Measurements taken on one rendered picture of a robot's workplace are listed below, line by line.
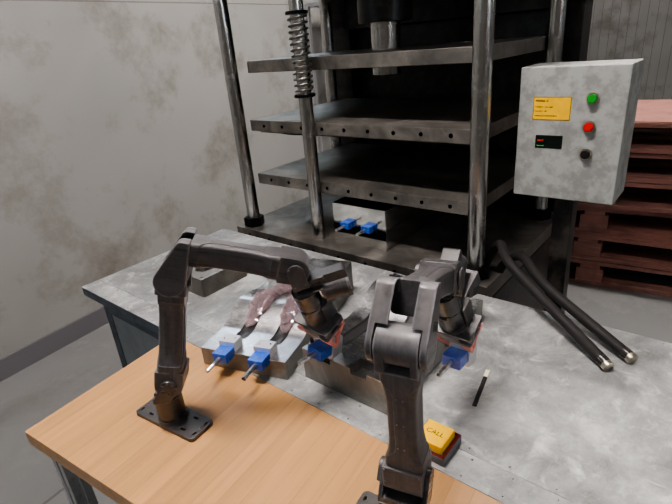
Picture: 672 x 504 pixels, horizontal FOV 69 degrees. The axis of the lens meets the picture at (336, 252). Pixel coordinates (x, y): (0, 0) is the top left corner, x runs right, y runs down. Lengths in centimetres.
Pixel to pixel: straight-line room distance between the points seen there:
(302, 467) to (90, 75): 280
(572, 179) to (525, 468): 93
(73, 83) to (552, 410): 298
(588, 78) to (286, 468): 130
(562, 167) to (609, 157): 13
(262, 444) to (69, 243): 243
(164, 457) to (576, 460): 85
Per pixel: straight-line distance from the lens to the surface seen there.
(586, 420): 123
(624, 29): 1067
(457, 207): 178
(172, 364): 114
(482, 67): 158
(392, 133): 185
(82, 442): 132
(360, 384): 117
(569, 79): 164
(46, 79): 329
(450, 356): 110
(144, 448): 124
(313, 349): 117
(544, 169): 170
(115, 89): 350
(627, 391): 134
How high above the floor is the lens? 159
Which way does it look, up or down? 23 degrees down
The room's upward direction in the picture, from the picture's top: 5 degrees counter-clockwise
